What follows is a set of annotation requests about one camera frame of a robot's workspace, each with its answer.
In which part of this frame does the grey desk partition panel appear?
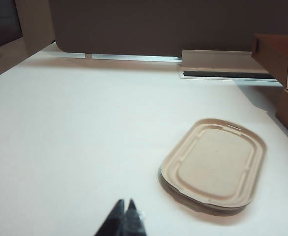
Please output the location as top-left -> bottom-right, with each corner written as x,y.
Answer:
48,0 -> 288,59

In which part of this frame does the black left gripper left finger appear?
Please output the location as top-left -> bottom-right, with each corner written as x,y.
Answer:
94,199 -> 128,236

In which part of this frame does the silver desk cable rail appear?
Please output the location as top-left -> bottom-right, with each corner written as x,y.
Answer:
60,52 -> 182,62

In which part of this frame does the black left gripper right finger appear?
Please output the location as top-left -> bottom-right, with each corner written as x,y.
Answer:
125,198 -> 148,236

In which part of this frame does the beige pulp fibre lid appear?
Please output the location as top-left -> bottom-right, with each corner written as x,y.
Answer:
158,118 -> 267,216

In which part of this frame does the open brown cardboard box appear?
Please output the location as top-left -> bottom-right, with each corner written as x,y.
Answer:
251,33 -> 288,146

